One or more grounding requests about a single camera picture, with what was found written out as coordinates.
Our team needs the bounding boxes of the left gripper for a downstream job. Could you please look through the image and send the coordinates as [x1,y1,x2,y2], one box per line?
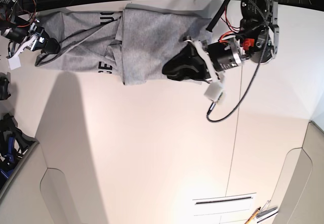
[162,38,224,83]

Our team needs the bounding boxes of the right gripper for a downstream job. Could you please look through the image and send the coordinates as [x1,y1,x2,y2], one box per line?
[9,24,61,58]

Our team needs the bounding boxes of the grey T-shirt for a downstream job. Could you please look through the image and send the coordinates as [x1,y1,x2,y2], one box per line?
[35,8,212,85]

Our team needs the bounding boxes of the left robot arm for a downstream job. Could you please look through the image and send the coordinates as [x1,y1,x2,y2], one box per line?
[162,0,279,83]

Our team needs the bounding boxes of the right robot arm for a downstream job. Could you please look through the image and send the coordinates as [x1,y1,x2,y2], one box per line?
[1,0,61,59]

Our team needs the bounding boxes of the black device at table edge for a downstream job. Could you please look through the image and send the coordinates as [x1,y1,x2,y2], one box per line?
[0,74,11,101]

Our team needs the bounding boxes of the blue black clamps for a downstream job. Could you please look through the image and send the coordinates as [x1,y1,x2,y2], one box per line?
[1,113,37,181]

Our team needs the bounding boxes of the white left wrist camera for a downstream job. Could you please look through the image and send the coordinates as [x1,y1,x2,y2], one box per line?
[204,82,225,104]

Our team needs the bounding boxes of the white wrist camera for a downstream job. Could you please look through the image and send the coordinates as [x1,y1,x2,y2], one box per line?
[204,82,225,104]
[8,57,21,70]

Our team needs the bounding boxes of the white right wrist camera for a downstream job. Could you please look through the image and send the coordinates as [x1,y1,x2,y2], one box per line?
[8,57,21,70]

